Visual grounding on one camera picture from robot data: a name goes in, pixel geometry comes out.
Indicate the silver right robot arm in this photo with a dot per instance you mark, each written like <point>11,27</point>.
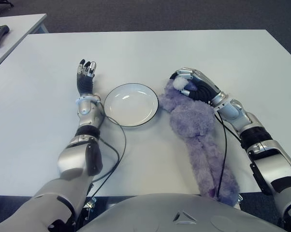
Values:
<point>264,145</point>

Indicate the white plate with black rim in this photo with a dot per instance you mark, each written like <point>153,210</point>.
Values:
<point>131,105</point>

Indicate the purple plush bunny doll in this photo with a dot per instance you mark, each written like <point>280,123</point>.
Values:
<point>196,123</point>

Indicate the white side table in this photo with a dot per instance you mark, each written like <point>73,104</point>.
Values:
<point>19,26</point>

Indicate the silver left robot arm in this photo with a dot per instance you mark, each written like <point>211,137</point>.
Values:
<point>75,157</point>

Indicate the black office chair base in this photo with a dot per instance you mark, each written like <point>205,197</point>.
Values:
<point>3,3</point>

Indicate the metal table clamp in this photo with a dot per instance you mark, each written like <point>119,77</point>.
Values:
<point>90,203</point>
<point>239,199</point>

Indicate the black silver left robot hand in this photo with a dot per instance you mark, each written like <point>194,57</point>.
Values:
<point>85,82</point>

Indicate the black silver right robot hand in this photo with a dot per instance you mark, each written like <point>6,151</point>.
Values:
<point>203,87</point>

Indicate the grey robot torso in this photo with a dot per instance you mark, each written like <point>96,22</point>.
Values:
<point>160,217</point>

